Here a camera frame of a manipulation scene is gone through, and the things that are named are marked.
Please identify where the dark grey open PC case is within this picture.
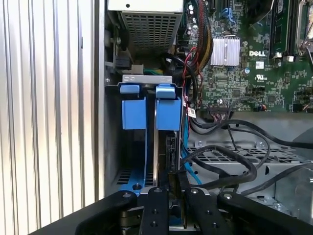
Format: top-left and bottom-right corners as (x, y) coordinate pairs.
(94, 0), (313, 235)

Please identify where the silver power supply unit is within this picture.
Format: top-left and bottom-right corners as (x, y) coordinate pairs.
(107, 0), (184, 53)

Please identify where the silver finned heat sink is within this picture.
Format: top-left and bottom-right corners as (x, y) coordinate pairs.
(210, 36), (241, 67)

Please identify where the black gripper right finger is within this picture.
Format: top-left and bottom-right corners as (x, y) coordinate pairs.
(178, 171), (313, 235)

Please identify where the green RAM stick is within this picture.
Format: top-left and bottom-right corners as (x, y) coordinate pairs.
(268, 0), (294, 60)

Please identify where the perforated metal drive cage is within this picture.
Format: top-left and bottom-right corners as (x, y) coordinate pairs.
(182, 115), (313, 221)

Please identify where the multicolour power wire bundle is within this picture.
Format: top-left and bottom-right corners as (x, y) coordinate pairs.
(182, 0), (215, 109)

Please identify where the hard disk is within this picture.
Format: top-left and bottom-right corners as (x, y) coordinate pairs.
(119, 95), (183, 194)

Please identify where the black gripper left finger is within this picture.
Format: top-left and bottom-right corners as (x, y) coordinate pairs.
(74, 172), (170, 235)

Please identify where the blue plastic bay guide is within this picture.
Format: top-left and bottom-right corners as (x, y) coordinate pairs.
(120, 84), (148, 130)
(155, 84), (181, 131)

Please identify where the green Dell motherboard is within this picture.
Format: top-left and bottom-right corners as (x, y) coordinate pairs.
(182, 0), (313, 114)

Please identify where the metal disk bay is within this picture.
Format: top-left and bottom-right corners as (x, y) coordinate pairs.
(104, 74), (183, 194)

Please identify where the braided black cable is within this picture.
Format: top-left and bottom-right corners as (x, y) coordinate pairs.
(180, 145), (257, 196)

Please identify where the CPU socket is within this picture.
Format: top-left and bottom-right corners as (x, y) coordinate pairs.
(295, 0), (313, 57)

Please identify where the blue data cable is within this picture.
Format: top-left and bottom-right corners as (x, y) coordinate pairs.
(182, 114), (204, 187)

